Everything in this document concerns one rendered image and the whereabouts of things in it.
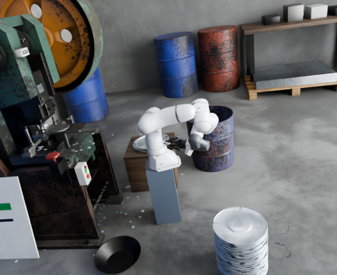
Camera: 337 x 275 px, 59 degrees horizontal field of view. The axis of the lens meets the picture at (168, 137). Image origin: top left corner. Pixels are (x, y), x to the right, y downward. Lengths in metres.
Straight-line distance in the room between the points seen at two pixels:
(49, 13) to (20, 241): 1.57
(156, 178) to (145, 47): 3.48
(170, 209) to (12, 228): 1.07
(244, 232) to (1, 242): 1.64
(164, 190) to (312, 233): 0.98
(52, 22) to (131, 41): 3.01
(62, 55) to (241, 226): 1.67
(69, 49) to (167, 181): 1.16
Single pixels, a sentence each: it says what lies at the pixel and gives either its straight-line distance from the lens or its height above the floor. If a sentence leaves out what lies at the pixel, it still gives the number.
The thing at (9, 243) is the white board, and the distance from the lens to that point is 2.44.
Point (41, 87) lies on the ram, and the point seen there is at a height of 1.07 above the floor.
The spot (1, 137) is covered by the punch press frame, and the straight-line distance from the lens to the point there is 2.17.
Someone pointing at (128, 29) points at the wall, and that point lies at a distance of 5.23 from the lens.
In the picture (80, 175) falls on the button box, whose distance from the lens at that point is 1.93.
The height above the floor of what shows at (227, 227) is 0.31.
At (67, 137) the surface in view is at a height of 0.72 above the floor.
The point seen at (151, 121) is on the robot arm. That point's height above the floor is 0.81.
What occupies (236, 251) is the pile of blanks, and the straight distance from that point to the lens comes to 1.68.
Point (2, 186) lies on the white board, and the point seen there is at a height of 0.53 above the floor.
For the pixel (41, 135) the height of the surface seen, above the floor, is 0.77.
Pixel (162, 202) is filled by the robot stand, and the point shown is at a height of 0.19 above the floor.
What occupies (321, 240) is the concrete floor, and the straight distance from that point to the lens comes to 2.15.
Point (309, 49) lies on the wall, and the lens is 5.36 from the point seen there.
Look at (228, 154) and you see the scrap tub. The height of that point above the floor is 0.14.
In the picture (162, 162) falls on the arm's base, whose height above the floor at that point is 0.50.
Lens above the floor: 1.51
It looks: 26 degrees down
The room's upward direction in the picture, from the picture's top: 10 degrees counter-clockwise
